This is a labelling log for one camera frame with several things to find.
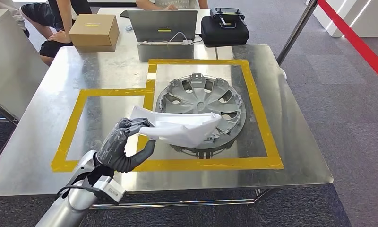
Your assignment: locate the white charger with cable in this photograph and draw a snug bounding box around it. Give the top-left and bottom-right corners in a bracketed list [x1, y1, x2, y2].
[168, 30, 193, 45]

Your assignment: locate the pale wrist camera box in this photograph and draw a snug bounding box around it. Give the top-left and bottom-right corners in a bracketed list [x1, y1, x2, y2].
[92, 175, 127, 206]

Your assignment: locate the grey plastic wheel cover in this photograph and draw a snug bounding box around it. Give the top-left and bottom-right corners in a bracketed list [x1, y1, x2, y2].
[155, 73, 247, 157]

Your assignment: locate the red barrier belt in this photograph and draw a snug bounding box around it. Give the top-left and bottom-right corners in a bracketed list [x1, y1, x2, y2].
[317, 0, 378, 87]

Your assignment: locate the chrome stanchion post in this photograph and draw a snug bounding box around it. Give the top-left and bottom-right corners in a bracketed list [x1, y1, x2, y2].
[276, 0, 318, 79]

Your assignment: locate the black remote controller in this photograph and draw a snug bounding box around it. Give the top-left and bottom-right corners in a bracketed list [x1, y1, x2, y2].
[209, 7, 248, 29]

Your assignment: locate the black carrying case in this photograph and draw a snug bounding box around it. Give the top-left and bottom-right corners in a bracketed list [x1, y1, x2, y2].
[200, 15, 249, 48]

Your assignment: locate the white display counter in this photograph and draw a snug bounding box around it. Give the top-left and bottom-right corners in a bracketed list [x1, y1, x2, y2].
[305, 0, 378, 38]

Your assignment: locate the closed cardboard box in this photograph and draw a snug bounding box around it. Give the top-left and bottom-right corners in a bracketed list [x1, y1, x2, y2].
[68, 14, 120, 53]

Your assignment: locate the grey laptop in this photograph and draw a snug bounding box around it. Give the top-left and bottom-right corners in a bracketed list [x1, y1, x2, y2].
[127, 10, 198, 43]

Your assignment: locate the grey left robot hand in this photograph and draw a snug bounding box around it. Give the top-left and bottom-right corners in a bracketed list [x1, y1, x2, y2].
[96, 117, 157, 174]

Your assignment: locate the seated person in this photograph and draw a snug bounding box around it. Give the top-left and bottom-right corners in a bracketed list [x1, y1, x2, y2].
[20, 0, 93, 66]
[136, 0, 208, 10]

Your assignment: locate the stainless steel workbench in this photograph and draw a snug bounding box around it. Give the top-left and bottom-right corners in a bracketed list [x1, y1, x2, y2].
[0, 44, 334, 209]

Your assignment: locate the white plastic shell part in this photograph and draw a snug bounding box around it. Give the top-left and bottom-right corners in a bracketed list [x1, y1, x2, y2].
[130, 105, 223, 149]

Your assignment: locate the white side desk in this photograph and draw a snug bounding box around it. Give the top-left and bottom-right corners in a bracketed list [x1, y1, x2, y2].
[0, 9, 49, 126]

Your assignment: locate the yellow tape on workbench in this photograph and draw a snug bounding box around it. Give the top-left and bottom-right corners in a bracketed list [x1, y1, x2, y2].
[50, 58, 284, 173]

